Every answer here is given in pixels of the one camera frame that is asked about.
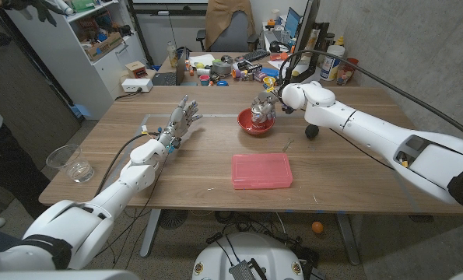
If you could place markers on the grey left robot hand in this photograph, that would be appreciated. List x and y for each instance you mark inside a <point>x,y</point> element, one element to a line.
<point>180,120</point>

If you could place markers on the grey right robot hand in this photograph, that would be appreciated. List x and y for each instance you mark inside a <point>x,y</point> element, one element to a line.
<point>268,99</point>

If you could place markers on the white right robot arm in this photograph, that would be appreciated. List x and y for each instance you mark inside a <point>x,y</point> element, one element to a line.
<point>371,128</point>

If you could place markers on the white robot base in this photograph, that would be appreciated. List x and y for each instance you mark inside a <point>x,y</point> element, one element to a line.
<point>254,253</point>

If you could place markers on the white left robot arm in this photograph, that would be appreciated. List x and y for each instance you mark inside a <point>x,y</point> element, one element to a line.
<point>137,175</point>

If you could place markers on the yellow cup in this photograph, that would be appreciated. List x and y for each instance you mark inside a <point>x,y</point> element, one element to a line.
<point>269,81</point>

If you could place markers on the red bowl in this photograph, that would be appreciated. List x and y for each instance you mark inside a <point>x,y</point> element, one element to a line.
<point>246,126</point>

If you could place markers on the pink cup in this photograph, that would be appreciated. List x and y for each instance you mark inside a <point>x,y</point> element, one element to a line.
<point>204,80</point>

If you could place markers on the pink plastic tray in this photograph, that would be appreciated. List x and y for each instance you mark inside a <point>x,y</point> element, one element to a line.
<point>261,171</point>

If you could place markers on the red cup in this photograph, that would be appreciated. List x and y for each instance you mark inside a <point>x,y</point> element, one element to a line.
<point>352,62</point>

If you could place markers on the clear glass cup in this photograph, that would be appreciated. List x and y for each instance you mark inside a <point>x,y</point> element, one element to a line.
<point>75,169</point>

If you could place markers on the black laptop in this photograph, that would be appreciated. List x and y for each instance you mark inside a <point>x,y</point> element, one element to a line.
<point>165,79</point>

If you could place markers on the black keyboard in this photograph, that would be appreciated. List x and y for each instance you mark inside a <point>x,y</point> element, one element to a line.
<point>254,55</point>

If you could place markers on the black headphones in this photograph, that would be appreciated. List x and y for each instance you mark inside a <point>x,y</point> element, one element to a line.
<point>278,47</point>

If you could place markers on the wooden desk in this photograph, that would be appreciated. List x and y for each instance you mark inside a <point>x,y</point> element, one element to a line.
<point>162,69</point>

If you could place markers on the black rubber air blower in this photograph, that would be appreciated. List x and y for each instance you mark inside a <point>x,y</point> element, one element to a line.
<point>311,133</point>

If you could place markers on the grey tape roll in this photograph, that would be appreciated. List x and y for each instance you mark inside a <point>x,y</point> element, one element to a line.
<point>221,68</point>

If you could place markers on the white power strip box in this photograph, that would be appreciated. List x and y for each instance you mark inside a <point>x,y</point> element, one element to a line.
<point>137,85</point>

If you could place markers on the clear bottle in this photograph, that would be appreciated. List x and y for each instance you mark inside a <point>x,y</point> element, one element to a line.
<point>172,56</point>

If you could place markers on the small wooden box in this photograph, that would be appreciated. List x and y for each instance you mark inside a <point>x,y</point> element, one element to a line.
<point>135,70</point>

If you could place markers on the white canister with blue label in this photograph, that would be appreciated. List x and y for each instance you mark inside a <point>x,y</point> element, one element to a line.
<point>329,68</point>

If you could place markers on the grey office chair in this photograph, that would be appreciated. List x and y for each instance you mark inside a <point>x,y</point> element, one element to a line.
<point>233,35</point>

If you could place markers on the black computer monitor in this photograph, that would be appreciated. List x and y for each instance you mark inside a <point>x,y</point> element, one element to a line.
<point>305,35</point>

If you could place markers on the blue tablet screen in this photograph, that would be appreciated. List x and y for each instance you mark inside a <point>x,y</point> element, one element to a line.
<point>292,21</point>

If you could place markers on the brown chair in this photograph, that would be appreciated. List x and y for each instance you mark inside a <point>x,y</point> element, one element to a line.
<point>221,15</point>

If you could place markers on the black round grille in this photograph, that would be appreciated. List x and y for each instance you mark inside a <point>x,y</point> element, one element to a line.
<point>172,219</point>

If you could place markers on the cardboard box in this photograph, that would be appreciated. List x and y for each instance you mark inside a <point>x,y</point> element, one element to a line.
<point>102,48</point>

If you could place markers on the grey metal table leg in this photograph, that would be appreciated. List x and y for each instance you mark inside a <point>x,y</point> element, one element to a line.
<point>150,233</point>
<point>348,241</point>

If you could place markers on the white shelf unit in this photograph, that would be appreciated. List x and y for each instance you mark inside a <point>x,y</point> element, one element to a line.
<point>71,74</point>

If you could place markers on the orange ball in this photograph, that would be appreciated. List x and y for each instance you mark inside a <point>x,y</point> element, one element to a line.
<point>317,227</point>

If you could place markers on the person in black trousers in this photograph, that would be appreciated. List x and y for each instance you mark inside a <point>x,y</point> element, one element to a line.
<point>5,175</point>

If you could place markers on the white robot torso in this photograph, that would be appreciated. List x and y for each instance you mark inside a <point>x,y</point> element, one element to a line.
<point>60,275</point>

